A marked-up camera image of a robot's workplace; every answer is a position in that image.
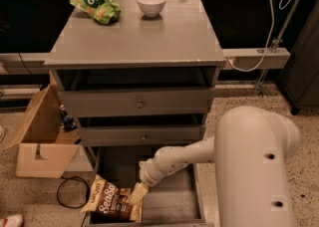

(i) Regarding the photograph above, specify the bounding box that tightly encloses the green chip bag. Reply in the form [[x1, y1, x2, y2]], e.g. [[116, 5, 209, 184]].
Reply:
[[70, 0, 121, 25]]

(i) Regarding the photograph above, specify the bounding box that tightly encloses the grey drawer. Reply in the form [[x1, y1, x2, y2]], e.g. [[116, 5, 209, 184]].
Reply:
[[59, 87, 214, 117], [85, 145, 213, 227], [79, 113, 205, 146]]

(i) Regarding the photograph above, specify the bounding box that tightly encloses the brown chip bag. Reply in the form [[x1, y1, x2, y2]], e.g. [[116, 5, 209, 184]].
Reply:
[[81, 175, 143, 222]]

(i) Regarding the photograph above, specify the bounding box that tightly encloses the grey drawer cabinet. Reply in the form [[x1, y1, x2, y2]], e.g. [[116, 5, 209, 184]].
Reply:
[[44, 0, 227, 154]]

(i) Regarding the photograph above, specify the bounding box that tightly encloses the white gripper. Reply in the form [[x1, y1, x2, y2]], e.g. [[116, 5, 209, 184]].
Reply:
[[128, 159, 163, 205]]

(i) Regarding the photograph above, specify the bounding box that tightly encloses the brass top drawer knob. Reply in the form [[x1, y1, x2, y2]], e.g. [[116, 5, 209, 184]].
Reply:
[[136, 101, 144, 109]]

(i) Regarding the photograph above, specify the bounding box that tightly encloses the white red shoe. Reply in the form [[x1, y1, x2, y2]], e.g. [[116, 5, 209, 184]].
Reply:
[[0, 214, 24, 227]]

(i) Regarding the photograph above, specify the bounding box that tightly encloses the brass drawer knob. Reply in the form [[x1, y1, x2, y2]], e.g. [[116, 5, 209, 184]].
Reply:
[[141, 134, 147, 141], [136, 101, 144, 109]]

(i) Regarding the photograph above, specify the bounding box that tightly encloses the grey bottom drawer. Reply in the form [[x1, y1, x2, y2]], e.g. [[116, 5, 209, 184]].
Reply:
[[85, 145, 213, 227]]

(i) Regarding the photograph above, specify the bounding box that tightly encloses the black cable loop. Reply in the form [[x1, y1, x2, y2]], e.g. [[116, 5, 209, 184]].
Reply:
[[56, 175, 92, 210]]

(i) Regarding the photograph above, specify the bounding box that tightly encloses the grey middle drawer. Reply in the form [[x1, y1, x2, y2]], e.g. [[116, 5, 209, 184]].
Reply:
[[79, 113, 205, 146]]

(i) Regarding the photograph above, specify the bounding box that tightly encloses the brass middle drawer knob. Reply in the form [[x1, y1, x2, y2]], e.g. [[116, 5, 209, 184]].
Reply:
[[141, 134, 147, 141]]

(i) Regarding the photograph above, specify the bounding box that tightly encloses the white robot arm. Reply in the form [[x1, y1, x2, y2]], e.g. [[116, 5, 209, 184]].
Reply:
[[130, 106, 300, 227]]

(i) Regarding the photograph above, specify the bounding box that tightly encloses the cardboard box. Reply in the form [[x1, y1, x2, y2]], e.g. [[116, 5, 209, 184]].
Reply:
[[1, 86, 90, 178]]

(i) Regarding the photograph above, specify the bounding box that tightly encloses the white cable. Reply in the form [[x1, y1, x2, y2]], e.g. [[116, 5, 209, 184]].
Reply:
[[225, 0, 295, 74]]

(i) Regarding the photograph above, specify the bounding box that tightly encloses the grey top drawer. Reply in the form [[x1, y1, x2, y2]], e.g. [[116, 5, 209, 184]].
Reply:
[[59, 87, 214, 117]]

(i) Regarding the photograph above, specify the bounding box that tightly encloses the blue bottle in box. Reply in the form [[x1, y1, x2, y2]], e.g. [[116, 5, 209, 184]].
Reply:
[[59, 105, 77, 131]]

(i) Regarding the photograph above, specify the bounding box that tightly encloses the white bowl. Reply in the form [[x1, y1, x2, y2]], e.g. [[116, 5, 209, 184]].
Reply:
[[137, 0, 166, 17]]

